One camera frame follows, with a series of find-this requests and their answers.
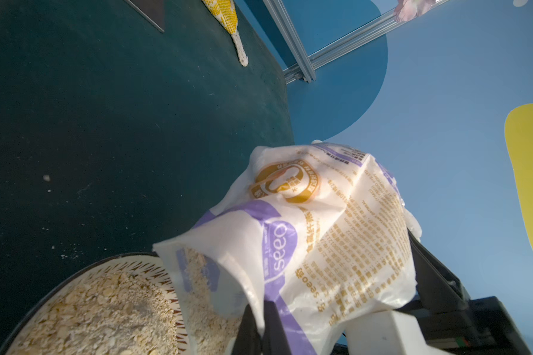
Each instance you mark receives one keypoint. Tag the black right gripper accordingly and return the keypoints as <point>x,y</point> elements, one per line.
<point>450,319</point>

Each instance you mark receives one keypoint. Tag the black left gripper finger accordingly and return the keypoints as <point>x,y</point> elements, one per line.
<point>272,342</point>

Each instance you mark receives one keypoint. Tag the white purple oats bag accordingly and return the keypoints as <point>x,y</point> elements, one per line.
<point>320,230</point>

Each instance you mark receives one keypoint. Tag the pink blossom artificial tree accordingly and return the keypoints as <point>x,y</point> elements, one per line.
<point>153,11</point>

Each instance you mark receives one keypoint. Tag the yellow hand-shaped toy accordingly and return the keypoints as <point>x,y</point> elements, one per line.
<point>225,13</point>

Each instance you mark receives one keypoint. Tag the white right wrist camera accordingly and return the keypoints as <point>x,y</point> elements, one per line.
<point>387,332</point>

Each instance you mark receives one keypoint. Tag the aluminium right frame post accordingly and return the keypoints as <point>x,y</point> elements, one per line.
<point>279,14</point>

